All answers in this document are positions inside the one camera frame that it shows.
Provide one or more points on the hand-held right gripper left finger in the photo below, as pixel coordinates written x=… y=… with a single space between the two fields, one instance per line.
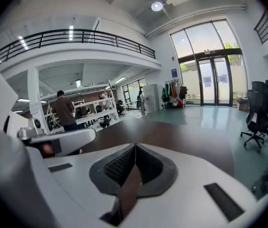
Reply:
x=77 y=174

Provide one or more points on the round ceiling lamp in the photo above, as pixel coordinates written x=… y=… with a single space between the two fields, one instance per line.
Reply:
x=157 y=6

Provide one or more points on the silver fisheye camera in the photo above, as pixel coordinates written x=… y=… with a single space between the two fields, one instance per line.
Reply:
x=33 y=126

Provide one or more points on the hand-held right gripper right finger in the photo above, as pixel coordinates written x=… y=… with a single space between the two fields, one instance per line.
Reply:
x=186 y=179

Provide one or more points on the brown cardboard box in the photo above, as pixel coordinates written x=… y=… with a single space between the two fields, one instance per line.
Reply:
x=243 y=104

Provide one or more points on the blue wall poster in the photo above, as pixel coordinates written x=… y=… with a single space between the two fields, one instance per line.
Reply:
x=174 y=72

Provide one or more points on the white metal cabinet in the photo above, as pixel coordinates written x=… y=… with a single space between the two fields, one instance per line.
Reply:
x=151 y=97

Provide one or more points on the white shelving rack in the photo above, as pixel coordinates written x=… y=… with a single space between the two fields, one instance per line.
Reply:
x=96 y=103

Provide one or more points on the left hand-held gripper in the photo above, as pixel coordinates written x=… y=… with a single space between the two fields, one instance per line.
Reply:
x=53 y=146

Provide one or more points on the coat rack with clothes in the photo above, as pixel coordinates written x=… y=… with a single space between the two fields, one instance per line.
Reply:
x=173 y=94

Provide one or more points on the black wall railing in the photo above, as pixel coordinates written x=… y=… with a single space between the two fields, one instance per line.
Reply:
x=265 y=26

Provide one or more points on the black balcony railing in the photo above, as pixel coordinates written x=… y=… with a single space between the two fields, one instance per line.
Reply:
x=77 y=38

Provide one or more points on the glass double door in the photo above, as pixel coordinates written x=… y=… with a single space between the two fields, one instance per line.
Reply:
x=214 y=81

